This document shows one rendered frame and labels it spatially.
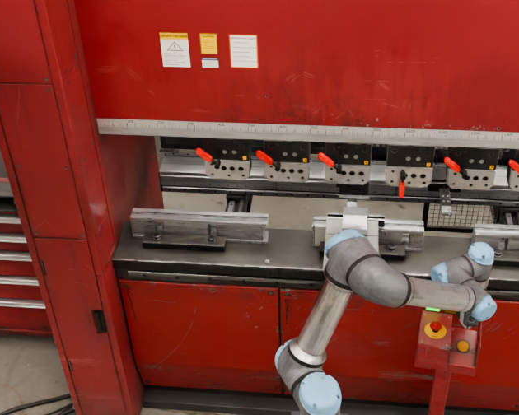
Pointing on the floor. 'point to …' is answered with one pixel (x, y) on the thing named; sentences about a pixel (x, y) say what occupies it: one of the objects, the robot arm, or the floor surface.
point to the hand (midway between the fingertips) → (467, 327)
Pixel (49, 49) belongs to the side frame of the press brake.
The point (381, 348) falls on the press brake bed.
